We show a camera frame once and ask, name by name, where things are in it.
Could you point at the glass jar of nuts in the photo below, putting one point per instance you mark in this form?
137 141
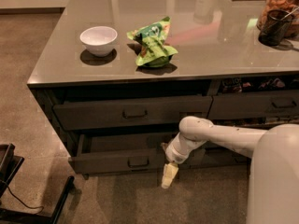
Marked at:
286 5

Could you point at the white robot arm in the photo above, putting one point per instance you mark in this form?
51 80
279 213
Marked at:
274 171

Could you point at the white ceramic bowl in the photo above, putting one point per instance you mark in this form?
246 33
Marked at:
99 40

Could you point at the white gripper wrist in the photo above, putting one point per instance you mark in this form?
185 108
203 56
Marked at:
171 156

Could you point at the black mesh cup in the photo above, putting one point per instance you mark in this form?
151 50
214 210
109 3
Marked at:
275 27

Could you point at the grey counter cabinet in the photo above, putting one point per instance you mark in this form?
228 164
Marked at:
117 76

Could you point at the green crumpled snack bag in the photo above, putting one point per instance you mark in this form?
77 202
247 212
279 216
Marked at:
154 52

